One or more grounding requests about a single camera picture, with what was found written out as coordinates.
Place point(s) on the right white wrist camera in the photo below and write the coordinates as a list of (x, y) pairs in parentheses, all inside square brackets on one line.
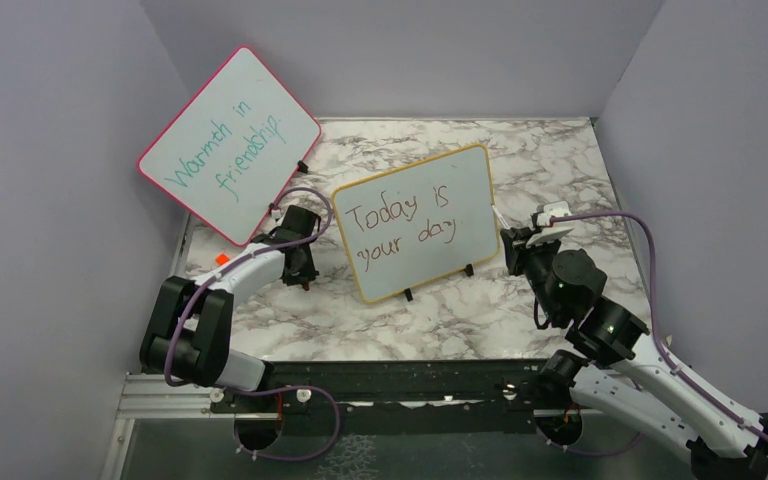
[(550, 222)]

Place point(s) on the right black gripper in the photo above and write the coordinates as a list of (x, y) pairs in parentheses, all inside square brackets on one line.
[(516, 239)]

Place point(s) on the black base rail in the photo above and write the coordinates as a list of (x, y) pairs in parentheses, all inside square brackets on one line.
[(404, 398)]

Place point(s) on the white marker pen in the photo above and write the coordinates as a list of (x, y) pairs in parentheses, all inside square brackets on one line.
[(500, 219)]

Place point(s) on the pink framed whiteboard with writing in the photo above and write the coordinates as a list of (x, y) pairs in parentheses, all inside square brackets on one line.
[(229, 153)]

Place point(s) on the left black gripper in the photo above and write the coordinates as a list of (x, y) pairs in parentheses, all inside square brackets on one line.
[(306, 275)]

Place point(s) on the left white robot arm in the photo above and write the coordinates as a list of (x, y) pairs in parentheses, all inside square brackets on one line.
[(189, 331)]

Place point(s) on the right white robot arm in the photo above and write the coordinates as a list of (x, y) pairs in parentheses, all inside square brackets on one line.
[(617, 368)]

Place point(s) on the yellow framed whiteboard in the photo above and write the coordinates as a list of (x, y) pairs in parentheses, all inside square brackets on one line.
[(415, 224)]

